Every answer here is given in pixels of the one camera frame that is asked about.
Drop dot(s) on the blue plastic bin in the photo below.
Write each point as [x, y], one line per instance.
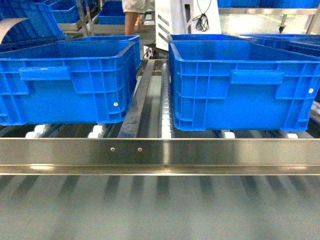
[67, 82]
[239, 86]

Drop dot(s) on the rear left blue bin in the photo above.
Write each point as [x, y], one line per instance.
[121, 38]

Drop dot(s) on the left blue plastic bin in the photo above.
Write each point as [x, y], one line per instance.
[67, 82]

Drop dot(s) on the white machine cabinet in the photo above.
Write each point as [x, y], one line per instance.
[181, 16]

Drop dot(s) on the right blue plastic bin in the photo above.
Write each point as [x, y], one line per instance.
[239, 86]

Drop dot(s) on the rear right blue bin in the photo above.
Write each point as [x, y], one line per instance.
[204, 37]

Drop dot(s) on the person in white shorts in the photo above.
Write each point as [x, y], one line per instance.
[132, 9]

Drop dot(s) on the stainless steel shelf rack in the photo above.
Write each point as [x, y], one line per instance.
[146, 143]

